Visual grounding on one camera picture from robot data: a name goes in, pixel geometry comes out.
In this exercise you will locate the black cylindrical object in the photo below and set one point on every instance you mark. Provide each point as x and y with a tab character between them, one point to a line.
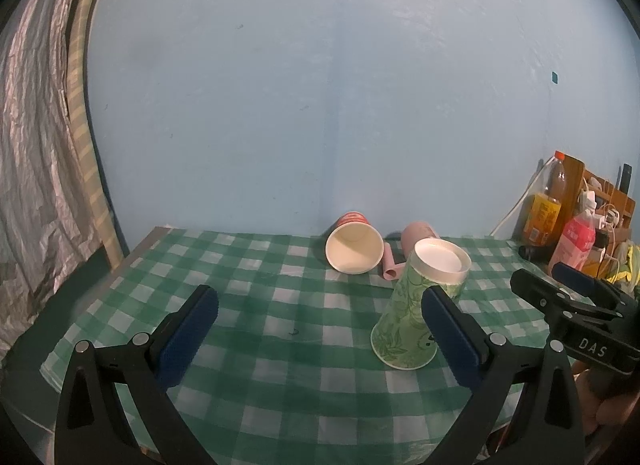
534	252

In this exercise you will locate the silver foil curtain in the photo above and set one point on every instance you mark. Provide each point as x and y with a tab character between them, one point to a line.
35	145

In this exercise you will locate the pink label bottle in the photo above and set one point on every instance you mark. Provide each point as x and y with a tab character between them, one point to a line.
572	245

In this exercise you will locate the yellow green cloth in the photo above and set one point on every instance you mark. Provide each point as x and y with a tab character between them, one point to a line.
626	265

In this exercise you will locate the pink paper roll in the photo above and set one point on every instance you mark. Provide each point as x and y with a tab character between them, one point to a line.
391	262

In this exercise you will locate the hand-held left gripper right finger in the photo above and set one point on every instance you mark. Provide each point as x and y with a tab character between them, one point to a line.
450	340

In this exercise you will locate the orange drink bottle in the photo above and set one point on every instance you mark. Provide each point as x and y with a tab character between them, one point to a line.
542	212

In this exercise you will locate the green leaf-print paper cup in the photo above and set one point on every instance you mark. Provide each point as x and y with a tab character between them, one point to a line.
407	315

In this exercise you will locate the green checked tablecloth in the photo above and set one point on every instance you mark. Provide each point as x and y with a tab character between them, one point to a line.
280	305

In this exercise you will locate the red paper cup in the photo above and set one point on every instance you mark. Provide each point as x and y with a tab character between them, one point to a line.
352	247

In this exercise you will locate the wooden desk rack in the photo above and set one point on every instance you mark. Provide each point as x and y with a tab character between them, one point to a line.
622	205

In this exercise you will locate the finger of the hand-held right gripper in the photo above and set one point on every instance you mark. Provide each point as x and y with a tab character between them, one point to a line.
550	297
580	277

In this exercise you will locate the person's right hand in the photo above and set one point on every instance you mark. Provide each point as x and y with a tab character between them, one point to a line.
607	402

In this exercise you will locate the striped fabric strip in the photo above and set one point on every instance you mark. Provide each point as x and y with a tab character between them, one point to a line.
82	120

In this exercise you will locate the pink plastic cup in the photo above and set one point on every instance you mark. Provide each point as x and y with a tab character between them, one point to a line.
419	231

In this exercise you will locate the white charger plug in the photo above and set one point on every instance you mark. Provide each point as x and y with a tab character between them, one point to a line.
611	219

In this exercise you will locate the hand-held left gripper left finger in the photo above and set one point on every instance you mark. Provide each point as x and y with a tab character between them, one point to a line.
192	327

